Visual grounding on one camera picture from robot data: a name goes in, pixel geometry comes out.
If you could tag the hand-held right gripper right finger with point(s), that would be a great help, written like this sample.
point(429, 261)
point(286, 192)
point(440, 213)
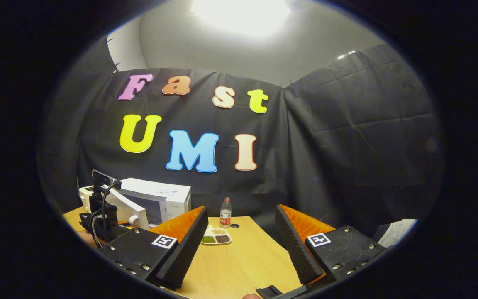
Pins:
point(295, 249)

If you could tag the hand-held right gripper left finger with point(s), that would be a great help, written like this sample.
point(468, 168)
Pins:
point(189, 249)

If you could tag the white microwave oven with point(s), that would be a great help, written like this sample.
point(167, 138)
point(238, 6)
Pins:
point(156, 191)

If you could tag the white divided plate of beans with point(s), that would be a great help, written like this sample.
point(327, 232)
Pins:
point(216, 237)

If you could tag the white toaster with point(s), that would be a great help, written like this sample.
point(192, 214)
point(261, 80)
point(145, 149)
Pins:
point(84, 193)

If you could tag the clear water bottle red label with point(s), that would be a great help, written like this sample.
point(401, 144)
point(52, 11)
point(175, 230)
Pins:
point(225, 214)

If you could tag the small ceiling light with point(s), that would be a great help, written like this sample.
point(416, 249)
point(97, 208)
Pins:
point(347, 54)

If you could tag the large ceiling light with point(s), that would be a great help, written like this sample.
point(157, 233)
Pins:
point(241, 14)

